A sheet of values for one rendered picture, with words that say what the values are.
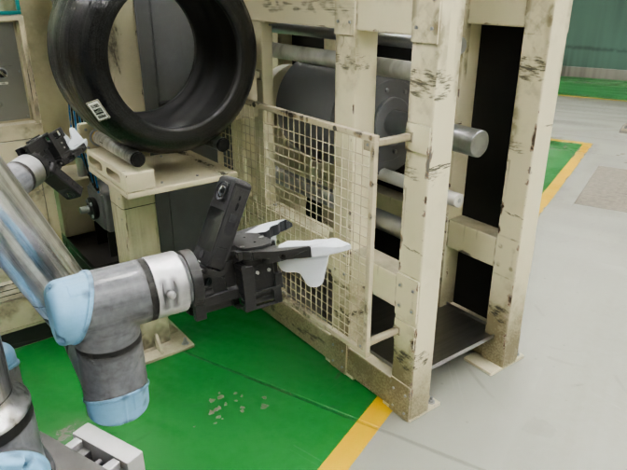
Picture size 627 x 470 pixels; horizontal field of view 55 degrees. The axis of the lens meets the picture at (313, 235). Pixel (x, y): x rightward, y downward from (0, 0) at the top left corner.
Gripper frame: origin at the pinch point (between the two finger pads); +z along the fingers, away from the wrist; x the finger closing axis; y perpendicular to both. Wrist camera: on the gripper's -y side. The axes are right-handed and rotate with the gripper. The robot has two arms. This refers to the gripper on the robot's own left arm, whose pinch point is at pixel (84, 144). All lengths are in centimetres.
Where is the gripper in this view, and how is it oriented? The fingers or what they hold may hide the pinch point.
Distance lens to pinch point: 165.9
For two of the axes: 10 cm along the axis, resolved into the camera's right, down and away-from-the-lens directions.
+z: 2.1, -5.0, 8.4
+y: -3.6, -8.4, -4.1
